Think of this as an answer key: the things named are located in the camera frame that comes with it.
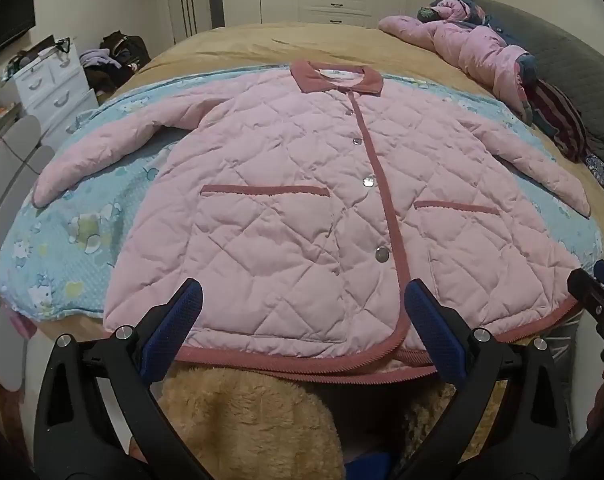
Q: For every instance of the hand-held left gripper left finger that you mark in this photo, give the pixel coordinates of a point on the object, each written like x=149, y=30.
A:
x=174, y=330

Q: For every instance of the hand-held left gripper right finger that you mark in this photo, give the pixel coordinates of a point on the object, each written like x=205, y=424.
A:
x=434, y=330

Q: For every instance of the pink quilted jacket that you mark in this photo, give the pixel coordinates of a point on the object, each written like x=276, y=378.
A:
x=282, y=185

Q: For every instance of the purple clothes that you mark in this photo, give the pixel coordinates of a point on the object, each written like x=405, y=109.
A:
x=96, y=57

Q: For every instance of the dark floral cloth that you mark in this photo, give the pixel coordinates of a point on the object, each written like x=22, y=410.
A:
x=602, y=175

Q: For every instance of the tan plush robe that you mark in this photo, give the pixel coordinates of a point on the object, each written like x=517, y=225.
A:
x=242, y=420

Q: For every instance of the blue cartoon print blanket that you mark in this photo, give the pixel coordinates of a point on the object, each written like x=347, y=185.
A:
x=81, y=220

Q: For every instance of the dark striped cloth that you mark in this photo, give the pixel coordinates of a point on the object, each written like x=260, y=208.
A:
x=562, y=120

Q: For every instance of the grey quilted headboard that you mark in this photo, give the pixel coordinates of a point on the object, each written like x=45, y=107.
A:
x=572, y=60

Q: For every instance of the white drawer chest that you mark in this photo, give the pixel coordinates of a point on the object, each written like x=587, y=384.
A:
x=56, y=90

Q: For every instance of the pink floral comforter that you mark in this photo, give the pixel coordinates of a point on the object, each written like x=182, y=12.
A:
x=462, y=45

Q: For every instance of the black bag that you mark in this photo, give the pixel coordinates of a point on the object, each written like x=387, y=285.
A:
x=129, y=47

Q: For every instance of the white room door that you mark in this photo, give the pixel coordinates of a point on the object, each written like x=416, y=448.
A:
x=201, y=0

